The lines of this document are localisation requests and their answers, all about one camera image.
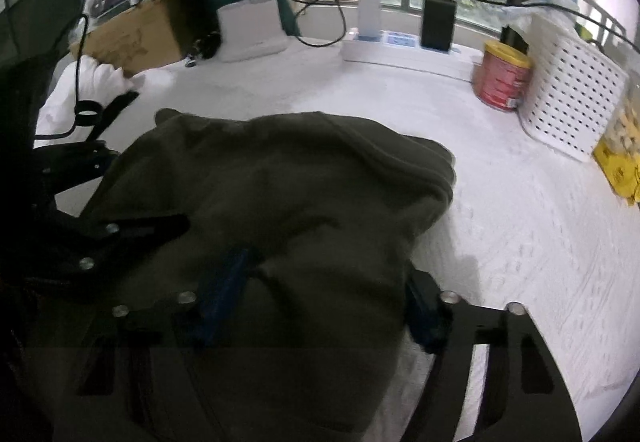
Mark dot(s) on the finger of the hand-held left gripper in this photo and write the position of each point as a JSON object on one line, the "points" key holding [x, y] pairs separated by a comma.
{"points": [[75, 164], [115, 237]]}

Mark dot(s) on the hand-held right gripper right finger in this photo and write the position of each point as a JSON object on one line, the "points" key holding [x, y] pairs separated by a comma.
{"points": [[425, 317]]}

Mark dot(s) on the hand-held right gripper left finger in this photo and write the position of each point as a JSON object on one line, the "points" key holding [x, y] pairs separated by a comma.
{"points": [[225, 292]]}

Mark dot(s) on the olive green shirt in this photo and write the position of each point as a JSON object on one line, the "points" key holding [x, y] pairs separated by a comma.
{"points": [[300, 182]]}

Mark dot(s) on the white crumpled cloth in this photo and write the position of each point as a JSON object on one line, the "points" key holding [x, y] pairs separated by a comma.
{"points": [[100, 82]]}

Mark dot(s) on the white tablecloth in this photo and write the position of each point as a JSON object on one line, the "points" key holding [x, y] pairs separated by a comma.
{"points": [[525, 247]]}

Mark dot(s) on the brown cardboard box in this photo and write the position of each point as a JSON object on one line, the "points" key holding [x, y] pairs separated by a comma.
{"points": [[140, 32]]}

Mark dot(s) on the small black gadget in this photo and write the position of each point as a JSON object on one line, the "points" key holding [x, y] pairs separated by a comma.
{"points": [[207, 44]]}

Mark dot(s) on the yellow plastic bag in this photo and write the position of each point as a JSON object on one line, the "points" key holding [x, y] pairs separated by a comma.
{"points": [[617, 172]]}

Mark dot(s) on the red can with yellow lid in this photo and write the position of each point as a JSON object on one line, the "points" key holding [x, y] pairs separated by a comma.
{"points": [[500, 82]]}

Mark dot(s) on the white power strip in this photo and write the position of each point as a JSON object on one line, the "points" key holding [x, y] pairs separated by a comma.
{"points": [[400, 57]]}

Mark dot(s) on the white plastic basket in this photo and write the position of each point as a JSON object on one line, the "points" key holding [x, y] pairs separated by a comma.
{"points": [[570, 92]]}

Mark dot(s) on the clear jar of snacks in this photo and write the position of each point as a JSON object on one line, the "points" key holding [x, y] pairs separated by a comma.
{"points": [[627, 132]]}

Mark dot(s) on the black charger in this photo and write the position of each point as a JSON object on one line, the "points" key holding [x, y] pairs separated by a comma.
{"points": [[437, 24]]}

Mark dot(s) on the white charger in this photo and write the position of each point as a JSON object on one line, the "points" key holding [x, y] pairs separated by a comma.
{"points": [[369, 17]]}

